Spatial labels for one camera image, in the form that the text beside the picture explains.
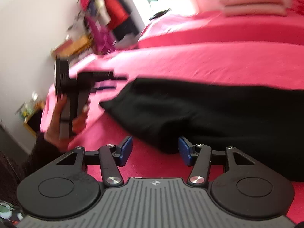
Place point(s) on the yellow side cabinet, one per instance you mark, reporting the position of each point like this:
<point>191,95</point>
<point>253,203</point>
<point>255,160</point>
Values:
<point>33,117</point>

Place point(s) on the pink bedsheet bed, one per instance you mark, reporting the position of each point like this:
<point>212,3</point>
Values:
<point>276,65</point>
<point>213,26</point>

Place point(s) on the person's left hand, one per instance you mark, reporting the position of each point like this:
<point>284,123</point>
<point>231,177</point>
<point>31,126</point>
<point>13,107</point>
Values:
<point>52,135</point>

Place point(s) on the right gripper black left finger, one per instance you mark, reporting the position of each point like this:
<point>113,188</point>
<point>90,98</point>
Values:
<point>111,157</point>

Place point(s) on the wooden shelf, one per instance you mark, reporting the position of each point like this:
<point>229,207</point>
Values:
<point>72,47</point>

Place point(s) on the pink bedsheet near bed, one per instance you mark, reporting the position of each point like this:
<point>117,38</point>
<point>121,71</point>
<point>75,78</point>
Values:
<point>276,65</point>

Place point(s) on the black pants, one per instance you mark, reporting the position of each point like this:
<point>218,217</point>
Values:
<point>263,122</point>

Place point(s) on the black cloth on far bed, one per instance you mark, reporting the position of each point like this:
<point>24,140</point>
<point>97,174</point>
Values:
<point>159,14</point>

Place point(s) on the hanging red garment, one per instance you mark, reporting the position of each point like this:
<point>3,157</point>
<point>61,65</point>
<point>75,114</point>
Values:
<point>117,13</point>

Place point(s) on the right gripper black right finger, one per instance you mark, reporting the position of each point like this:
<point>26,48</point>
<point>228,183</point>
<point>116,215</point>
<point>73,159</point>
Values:
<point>199,158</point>

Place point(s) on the pink bedsheet far bed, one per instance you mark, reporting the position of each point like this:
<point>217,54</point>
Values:
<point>213,26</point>

